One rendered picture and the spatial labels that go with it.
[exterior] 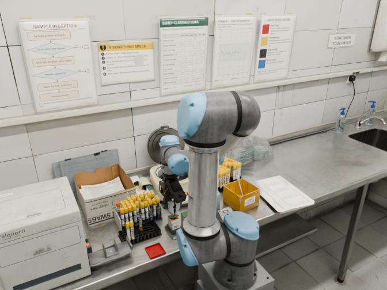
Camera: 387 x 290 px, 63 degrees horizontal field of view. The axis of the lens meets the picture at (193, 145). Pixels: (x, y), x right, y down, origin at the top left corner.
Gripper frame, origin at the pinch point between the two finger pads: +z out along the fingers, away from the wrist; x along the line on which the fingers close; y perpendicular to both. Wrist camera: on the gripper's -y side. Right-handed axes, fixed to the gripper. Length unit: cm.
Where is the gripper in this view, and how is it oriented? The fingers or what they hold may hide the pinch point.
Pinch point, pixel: (174, 213)
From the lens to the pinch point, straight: 141.6
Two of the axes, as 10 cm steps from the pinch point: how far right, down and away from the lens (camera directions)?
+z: 0.0, 9.2, 4.0
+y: -4.9, -3.5, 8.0
